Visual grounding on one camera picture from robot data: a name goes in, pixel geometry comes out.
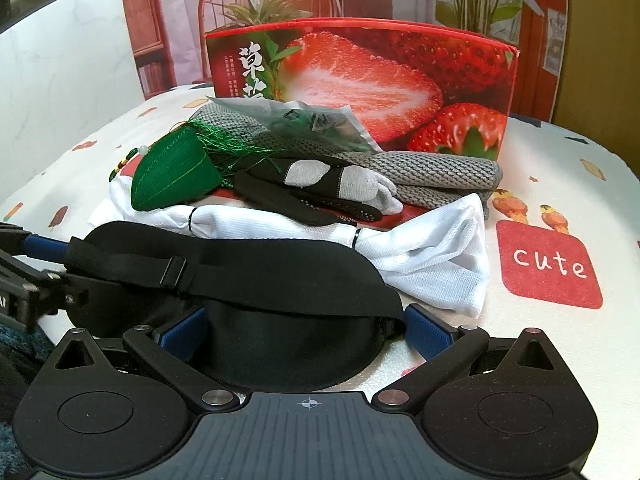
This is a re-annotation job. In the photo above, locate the white cloth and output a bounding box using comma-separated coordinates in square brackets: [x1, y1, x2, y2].
[110, 177, 490, 318]

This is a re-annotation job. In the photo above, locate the plastic bag with green cable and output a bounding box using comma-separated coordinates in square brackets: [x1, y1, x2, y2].
[192, 98, 381, 155]

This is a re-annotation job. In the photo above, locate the black and grey glove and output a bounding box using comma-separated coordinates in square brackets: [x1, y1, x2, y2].
[233, 154, 404, 226]

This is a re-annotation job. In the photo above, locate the black eye mask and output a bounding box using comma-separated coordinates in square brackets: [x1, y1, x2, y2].
[64, 221, 406, 392]

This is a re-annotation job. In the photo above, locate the cartoon printed table mat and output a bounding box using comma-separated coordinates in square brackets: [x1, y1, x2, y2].
[1, 87, 639, 479]

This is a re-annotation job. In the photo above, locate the grey knitted cloth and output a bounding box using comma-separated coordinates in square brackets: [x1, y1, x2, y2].
[188, 102, 504, 221]

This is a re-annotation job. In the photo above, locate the red strawberry box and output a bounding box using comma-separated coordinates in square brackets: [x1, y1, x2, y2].
[204, 18, 518, 159]

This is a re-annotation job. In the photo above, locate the printed room backdrop poster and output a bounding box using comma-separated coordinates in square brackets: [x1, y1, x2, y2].
[122, 0, 568, 120]

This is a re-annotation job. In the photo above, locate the green leaf-shaped sachet with tassel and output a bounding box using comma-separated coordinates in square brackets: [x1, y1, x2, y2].
[129, 120, 281, 211]

